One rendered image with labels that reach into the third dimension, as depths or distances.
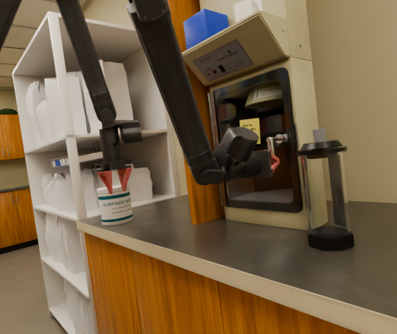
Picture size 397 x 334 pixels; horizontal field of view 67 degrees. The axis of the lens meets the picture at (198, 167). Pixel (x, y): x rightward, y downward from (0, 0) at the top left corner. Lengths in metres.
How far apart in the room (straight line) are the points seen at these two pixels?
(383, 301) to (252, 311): 0.28
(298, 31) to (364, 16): 0.39
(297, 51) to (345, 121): 0.44
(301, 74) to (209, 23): 0.31
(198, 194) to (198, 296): 0.36
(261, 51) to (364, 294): 0.61
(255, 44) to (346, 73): 0.50
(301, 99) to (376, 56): 0.43
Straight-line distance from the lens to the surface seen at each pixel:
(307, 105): 0.90
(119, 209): 1.25
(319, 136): 0.73
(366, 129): 1.24
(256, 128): 0.91
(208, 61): 0.97
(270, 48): 0.86
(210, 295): 0.81
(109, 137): 0.96
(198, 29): 0.98
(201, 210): 1.07
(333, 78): 1.29
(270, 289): 0.61
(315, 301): 0.57
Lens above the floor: 1.19
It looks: 3 degrees down
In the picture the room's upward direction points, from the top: 7 degrees counter-clockwise
